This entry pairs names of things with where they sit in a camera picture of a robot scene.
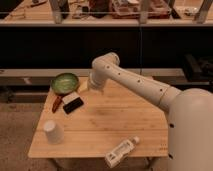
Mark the green ceramic bowl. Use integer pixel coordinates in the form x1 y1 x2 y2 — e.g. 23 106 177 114
50 73 79 95

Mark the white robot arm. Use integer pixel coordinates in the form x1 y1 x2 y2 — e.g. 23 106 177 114
88 52 213 171

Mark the black and white eraser block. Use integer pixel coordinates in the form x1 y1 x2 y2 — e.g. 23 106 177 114
62 92 84 114

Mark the red chili pepper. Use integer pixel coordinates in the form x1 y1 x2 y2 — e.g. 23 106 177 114
52 96 62 113

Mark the wooden table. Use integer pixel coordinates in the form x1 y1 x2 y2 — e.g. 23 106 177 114
28 80 168 158

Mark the white paper cup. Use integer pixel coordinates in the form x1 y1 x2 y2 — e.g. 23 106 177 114
43 120 64 144

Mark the white plastic bottle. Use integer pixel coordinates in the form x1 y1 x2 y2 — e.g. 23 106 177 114
105 136 140 168

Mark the wooden shelf rack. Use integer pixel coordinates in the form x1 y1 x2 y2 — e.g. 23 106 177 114
0 0 213 27

